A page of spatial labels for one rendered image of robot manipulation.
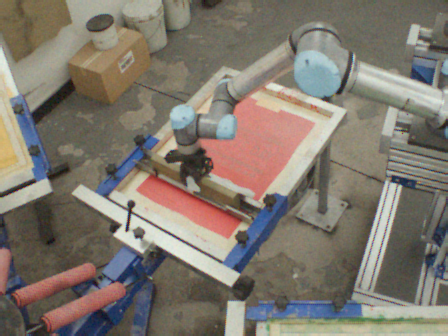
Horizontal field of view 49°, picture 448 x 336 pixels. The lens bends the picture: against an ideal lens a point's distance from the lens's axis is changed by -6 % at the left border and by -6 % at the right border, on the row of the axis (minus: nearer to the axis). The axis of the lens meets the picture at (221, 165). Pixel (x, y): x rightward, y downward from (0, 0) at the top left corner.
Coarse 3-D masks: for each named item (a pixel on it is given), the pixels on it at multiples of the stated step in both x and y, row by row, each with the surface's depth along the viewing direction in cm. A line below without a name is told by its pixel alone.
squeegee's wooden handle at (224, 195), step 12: (156, 156) 183; (156, 168) 185; (168, 168) 180; (180, 180) 181; (204, 180) 173; (204, 192) 176; (216, 192) 171; (228, 192) 169; (228, 204) 172; (240, 204) 173
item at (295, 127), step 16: (272, 112) 206; (288, 112) 204; (272, 128) 200; (288, 128) 199; (304, 128) 198; (288, 144) 193; (272, 160) 189; (288, 160) 188; (224, 176) 187; (240, 176) 186; (272, 176) 185; (256, 192) 181; (192, 208) 180; (208, 208) 179; (208, 224) 174; (224, 224) 174
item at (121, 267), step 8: (128, 248) 161; (120, 256) 160; (128, 256) 160; (136, 256) 160; (112, 264) 158; (120, 264) 158; (128, 264) 158; (104, 272) 157; (112, 272) 156; (120, 272) 156; (128, 272) 159; (112, 280) 155; (120, 280) 157
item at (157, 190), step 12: (240, 108) 209; (252, 108) 208; (264, 108) 208; (252, 120) 204; (216, 168) 190; (144, 180) 191; (156, 180) 190; (144, 192) 187; (156, 192) 186; (168, 192) 185; (180, 192) 185; (168, 204) 182; (180, 204) 181
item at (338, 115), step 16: (208, 96) 215; (288, 96) 206; (304, 96) 204; (320, 112) 201; (336, 112) 197; (336, 128) 193; (160, 144) 199; (320, 144) 187; (304, 160) 183; (128, 176) 189; (288, 176) 179; (304, 176) 182; (112, 192) 184; (288, 192) 175; (128, 208) 178; (144, 208) 178; (160, 224) 172; (176, 224) 172; (192, 240) 167; (224, 256) 162
